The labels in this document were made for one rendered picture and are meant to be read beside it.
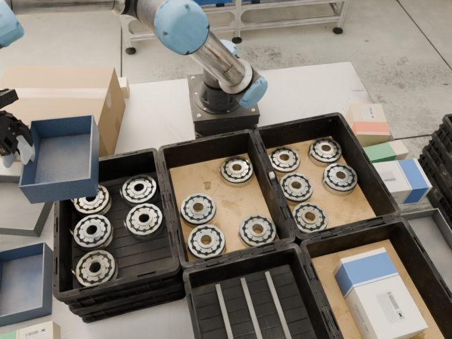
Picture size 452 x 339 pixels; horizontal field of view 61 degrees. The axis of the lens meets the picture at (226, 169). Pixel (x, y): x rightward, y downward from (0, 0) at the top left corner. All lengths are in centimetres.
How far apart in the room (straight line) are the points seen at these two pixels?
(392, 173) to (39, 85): 126
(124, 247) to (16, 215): 47
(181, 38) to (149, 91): 80
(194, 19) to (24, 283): 90
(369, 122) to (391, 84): 149
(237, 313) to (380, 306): 34
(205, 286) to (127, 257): 23
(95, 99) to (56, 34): 213
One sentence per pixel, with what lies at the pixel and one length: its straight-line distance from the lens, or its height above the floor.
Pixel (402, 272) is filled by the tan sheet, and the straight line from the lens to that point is 115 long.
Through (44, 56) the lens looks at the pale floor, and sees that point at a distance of 330.
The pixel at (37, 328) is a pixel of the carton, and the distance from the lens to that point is 119.
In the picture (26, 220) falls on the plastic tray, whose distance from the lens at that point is 142.
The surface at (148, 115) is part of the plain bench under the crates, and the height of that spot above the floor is 70.
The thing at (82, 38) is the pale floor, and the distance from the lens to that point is 339.
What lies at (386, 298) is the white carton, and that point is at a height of 92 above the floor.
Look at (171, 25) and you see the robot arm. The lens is 90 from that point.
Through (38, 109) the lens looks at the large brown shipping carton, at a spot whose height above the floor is 90.
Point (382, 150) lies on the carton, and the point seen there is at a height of 76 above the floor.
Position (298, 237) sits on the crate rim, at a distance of 100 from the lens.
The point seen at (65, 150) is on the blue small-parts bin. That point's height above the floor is 107.
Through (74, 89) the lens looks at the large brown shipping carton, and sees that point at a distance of 147.
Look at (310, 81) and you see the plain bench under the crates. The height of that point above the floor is 70.
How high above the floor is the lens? 181
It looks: 54 degrees down
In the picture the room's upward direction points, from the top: straight up
